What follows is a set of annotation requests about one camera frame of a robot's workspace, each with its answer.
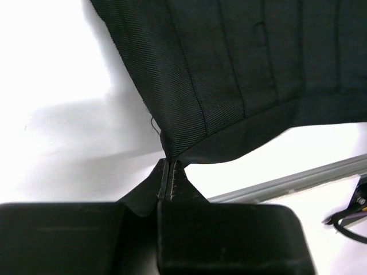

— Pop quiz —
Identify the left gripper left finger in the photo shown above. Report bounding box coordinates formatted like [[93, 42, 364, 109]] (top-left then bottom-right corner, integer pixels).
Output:
[[116, 159, 167, 217]]

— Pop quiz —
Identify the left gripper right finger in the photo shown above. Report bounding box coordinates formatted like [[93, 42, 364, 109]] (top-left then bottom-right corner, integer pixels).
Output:
[[165, 161, 209, 203]]

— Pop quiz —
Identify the black pleated skirt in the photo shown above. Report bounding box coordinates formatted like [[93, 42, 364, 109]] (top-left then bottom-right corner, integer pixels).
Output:
[[92, 1, 366, 164]]

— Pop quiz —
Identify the aluminium front rail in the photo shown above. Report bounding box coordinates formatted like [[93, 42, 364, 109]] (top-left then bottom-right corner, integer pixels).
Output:
[[209, 154, 366, 203]]

